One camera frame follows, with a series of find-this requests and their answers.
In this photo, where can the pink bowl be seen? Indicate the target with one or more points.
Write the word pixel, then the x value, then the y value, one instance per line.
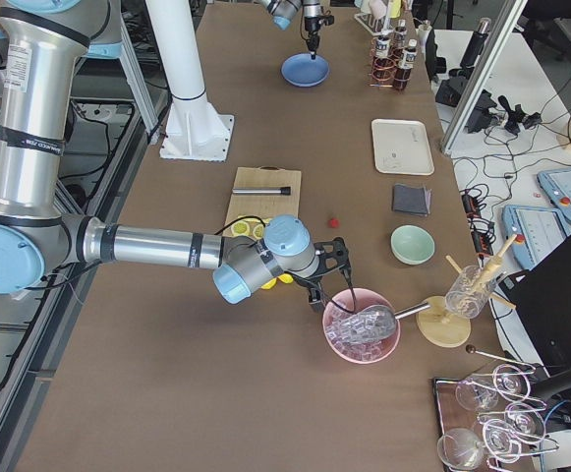
pixel 365 298

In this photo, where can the wooden glass stand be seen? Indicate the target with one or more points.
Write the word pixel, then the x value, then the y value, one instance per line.
pixel 442 328

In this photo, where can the clear plastic ice cubes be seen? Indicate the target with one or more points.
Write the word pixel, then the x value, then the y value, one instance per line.
pixel 340 330

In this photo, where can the black handled knife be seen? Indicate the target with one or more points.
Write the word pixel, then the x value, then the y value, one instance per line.
pixel 262 191

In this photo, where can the metal ice scoop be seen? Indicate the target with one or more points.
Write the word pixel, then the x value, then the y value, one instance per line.
pixel 381 321

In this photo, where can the copper wire bottle rack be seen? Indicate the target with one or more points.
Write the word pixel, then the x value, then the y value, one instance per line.
pixel 395 62

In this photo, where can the mint green bowl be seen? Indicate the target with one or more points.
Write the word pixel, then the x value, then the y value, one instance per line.
pixel 411 245

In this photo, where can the clear drinking glass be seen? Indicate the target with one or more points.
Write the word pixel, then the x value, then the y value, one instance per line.
pixel 466 297

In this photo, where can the dark syrup bottle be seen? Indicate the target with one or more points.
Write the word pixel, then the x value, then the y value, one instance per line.
pixel 399 39
pixel 381 66
pixel 405 65

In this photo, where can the blue plate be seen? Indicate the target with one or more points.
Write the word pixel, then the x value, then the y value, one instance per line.
pixel 304 70

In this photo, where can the red strawberry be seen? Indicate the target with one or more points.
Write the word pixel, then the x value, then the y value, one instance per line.
pixel 334 222

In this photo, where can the lemon half slice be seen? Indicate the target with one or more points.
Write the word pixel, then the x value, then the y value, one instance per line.
pixel 258 230
pixel 240 228

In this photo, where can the yellow lemon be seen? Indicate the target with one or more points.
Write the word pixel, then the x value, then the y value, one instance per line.
pixel 286 278
pixel 269 284

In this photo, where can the wine glass rack tray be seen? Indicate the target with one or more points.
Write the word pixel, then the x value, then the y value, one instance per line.
pixel 490 421

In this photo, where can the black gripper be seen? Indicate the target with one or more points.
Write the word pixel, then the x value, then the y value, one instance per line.
pixel 313 295
pixel 310 15

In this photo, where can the grey folded cloth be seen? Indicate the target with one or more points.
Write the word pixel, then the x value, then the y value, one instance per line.
pixel 411 200

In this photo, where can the cream plastic tray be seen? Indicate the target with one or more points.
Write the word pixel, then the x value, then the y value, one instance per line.
pixel 401 147

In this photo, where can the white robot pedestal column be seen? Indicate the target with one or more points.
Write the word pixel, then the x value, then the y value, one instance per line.
pixel 194 128

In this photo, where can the aluminium frame post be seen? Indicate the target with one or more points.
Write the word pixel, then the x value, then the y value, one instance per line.
pixel 502 28

